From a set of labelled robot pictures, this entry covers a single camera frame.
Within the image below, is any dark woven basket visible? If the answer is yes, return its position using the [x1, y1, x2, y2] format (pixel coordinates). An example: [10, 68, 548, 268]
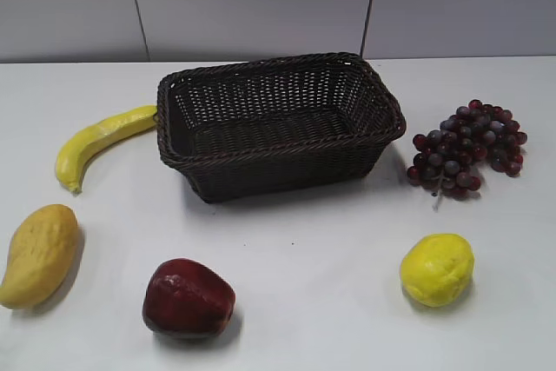
[157, 52, 407, 203]

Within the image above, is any yellow-orange mango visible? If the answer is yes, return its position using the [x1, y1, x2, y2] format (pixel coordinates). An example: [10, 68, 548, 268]
[1, 204, 80, 310]

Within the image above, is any dark red apple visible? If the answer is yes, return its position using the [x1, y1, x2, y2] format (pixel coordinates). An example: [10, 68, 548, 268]
[142, 258, 235, 339]

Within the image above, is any purple grape bunch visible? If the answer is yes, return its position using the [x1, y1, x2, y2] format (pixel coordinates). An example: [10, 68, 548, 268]
[407, 99, 528, 211]

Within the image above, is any yellow lemon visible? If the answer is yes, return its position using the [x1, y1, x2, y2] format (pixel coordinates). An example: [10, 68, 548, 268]
[400, 234, 474, 308]

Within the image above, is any yellow banana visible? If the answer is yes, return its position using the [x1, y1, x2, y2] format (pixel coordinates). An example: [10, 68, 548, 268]
[55, 105, 157, 195]

